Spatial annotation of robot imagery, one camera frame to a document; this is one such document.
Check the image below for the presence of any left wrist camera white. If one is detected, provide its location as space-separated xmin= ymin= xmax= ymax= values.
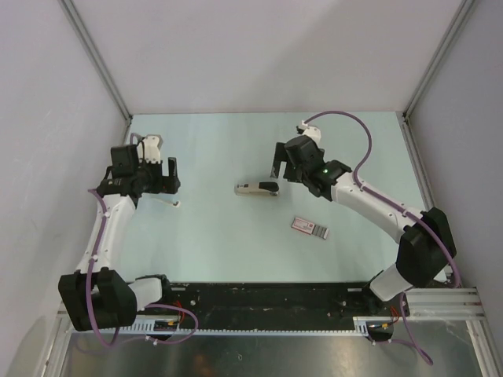
xmin=138 ymin=134 xmax=163 ymax=164

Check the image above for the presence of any beige black stapler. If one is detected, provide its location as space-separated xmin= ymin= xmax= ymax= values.
xmin=234 ymin=181 xmax=280 ymax=196

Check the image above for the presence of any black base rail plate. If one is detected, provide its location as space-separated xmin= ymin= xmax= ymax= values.
xmin=160 ymin=282 xmax=409 ymax=331

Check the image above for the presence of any aluminium post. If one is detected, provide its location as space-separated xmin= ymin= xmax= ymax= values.
xmin=402 ymin=0 xmax=476 ymax=121
xmin=58 ymin=0 xmax=132 ymax=125

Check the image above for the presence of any right rear aluminium post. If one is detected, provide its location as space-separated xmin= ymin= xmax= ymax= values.
xmin=402 ymin=0 xmax=476 ymax=121

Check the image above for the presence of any left rear aluminium post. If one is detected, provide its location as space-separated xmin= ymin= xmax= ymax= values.
xmin=58 ymin=0 xmax=132 ymax=125

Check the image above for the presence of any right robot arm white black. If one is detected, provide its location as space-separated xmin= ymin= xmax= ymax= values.
xmin=271 ymin=135 xmax=457 ymax=315

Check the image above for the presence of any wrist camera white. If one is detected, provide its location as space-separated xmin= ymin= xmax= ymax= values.
xmin=138 ymin=134 xmax=163 ymax=164
xmin=296 ymin=121 xmax=321 ymax=145

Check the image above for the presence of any aluminium frame rail front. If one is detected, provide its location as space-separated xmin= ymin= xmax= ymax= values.
xmin=57 ymin=286 xmax=483 ymax=339

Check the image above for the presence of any red white staple box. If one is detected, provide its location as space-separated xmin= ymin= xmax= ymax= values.
xmin=291 ymin=217 xmax=329 ymax=240

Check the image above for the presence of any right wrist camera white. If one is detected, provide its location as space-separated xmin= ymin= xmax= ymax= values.
xmin=296 ymin=121 xmax=321 ymax=145

